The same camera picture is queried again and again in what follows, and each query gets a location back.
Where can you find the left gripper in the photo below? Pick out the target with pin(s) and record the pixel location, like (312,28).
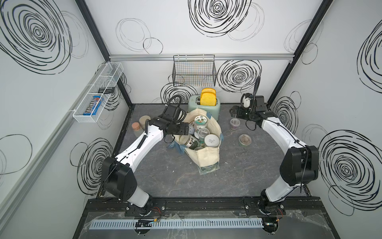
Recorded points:
(184,128)

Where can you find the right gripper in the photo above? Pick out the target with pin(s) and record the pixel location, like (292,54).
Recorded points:
(240,110)

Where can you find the purple label clear jar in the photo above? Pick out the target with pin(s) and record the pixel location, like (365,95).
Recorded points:
(234,123)

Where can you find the brown seed clear jar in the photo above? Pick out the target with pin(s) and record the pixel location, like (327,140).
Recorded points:
(244,140)

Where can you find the white lid dark jar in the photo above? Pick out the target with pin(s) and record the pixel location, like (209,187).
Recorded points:
(189,141)

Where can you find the beige canvas tote bag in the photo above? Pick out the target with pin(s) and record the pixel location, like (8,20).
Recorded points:
(206,158)

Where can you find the green label lid jar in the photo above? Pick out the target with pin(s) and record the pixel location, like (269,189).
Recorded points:
(200,122)

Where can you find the small clear lid jar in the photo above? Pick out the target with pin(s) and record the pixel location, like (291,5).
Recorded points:
(203,132)

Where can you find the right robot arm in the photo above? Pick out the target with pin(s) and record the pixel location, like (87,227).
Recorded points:
(300,163)

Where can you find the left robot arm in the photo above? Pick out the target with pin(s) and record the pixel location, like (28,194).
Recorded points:
(117,174)

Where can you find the silver top can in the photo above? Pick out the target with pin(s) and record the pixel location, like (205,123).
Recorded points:
(192,128)

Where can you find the beige lid jar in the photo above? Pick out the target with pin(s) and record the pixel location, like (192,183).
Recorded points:
(142,121)

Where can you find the mint green toaster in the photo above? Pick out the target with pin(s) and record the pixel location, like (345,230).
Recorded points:
(194,103)

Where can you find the pink lid jar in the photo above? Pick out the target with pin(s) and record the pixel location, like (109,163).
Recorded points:
(137,129)

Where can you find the front yellow bread slice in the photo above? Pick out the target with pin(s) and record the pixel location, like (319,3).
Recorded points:
(208,99)

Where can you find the yellow bread slice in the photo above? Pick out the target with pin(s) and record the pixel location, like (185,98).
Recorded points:
(208,99)
(210,90)

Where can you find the white lid glass jar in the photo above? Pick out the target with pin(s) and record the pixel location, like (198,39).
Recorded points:
(212,140)

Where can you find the rear yellow bread slice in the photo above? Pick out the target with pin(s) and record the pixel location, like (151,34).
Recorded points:
(210,90)

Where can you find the black small box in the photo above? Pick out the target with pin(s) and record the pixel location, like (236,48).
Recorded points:
(106,90)

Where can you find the blue candy packet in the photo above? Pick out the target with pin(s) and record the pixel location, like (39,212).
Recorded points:
(93,106)

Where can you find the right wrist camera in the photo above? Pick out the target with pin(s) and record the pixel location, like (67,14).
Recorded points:
(246,102)

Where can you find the black wire basket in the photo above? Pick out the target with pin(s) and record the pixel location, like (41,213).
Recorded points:
(194,70)

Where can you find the white wire shelf basket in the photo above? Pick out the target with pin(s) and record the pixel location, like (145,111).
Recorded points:
(107,75)

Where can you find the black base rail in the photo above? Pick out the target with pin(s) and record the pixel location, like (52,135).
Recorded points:
(251,205)

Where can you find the white slotted cable duct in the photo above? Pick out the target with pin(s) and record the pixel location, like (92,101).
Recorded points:
(214,223)

